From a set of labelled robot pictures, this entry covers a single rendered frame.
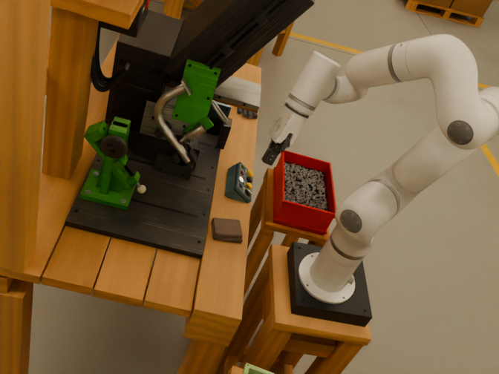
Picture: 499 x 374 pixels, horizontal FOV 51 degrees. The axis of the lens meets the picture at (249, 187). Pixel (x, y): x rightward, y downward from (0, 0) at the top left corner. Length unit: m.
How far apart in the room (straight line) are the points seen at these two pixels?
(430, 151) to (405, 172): 0.09
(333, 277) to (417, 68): 0.69
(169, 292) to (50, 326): 1.03
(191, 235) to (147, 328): 0.93
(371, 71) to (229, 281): 0.73
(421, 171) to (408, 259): 2.19
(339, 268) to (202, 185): 0.58
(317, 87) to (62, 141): 0.79
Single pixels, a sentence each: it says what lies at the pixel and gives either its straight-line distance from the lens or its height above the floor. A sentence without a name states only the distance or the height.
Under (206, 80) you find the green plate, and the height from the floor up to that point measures 1.23.
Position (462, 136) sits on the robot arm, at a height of 1.64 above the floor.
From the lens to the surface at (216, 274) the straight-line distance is 1.60.
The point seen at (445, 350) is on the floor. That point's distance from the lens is 3.15.
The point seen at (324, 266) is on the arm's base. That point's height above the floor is 1.01.
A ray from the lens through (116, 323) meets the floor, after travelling 2.51.
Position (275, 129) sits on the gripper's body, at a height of 1.32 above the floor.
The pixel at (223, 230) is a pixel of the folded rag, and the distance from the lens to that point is 1.68.
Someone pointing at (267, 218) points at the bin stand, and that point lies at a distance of 1.97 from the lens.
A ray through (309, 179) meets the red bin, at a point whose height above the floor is 0.88.
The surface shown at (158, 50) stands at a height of 1.24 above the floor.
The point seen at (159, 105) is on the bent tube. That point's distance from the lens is 1.77.
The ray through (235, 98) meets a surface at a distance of 1.92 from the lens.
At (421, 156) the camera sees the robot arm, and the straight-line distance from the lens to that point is 1.30.
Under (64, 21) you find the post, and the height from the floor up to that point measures 1.42.
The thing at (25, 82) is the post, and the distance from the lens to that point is 1.13.
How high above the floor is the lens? 2.11
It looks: 39 degrees down
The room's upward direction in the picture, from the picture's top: 22 degrees clockwise
